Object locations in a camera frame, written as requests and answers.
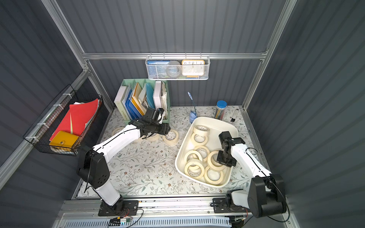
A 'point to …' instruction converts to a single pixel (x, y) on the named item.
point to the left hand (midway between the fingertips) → (165, 126)
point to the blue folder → (132, 109)
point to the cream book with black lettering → (120, 91)
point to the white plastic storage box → (184, 144)
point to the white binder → (156, 95)
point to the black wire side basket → (40, 140)
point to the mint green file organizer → (128, 82)
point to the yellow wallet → (64, 139)
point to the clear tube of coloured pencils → (220, 110)
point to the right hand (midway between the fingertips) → (226, 162)
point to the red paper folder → (74, 121)
